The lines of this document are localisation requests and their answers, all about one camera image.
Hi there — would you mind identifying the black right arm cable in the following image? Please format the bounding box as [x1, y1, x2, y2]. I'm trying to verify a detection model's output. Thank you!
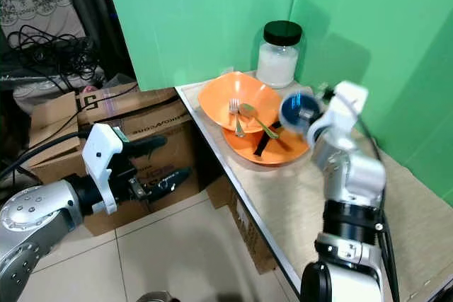
[358, 112, 400, 281]

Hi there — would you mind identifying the taped printed cardboard box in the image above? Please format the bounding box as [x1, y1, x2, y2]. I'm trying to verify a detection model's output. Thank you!
[34, 81, 203, 238]

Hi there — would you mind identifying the black-lidded jar of white powder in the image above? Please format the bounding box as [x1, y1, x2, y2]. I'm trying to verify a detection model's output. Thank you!
[256, 20, 304, 90]

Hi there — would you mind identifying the tangled black cable pile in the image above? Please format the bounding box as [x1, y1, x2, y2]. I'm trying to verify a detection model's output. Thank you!
[0, 25, 108, 89]

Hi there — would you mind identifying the gold green metal spoon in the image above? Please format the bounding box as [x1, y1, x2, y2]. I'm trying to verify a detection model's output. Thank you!
[239, 103, 281, 141]

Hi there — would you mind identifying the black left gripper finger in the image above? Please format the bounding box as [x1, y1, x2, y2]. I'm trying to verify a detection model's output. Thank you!
[149, 167, 194, 195]
[129, 136, 176, 159]

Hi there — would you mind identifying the black utensil handle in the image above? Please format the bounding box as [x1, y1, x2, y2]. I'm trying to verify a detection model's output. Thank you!
[254, 132, 272, 160]

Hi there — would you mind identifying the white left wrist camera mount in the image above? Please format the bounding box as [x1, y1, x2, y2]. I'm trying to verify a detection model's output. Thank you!
[82, 123, 132, 215]

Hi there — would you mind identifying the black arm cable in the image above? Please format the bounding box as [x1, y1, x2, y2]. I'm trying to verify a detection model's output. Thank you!
[0, 148, 87, 184]
[358, 112, 400, 281]

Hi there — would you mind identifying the orange plastic bowl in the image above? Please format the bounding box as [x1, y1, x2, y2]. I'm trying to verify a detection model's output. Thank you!
[197, 71, 285, 134]

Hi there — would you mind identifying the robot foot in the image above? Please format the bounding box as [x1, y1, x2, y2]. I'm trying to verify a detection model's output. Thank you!
[134, 291, 182, 302]

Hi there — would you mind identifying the green backdrop board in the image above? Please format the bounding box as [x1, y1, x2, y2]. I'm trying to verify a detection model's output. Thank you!
[102, 0, 302, 92]
[288, 0, 453, 208]

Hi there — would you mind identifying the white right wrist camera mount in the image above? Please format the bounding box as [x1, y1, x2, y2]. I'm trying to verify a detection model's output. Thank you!
[307, 81, 369, 151]

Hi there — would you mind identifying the dark grey curtain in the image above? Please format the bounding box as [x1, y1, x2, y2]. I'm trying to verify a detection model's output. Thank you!
[52, 0, 141, 92]

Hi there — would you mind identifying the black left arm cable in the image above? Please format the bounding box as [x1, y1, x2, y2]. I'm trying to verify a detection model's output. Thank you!
[0, 148, 87, 184]

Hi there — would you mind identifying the orange plastic plate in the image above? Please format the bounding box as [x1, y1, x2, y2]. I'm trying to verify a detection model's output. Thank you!
[222, 114, 313, 167]

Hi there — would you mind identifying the silver metal fork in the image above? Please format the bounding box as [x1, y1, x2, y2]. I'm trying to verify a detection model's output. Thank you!
[228, 98, 246, 138]

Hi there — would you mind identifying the dark blue cup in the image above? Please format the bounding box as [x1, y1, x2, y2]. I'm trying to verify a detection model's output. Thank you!
[279, 89, 327, 134]

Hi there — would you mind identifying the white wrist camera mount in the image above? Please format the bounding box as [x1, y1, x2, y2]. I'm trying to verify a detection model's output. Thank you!
[307, 81, 369, 151]
[82, 123, 132, 215]

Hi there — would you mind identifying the plain brown cardboard box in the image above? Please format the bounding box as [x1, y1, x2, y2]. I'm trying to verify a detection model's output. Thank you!
[226, 187, 280, 276]

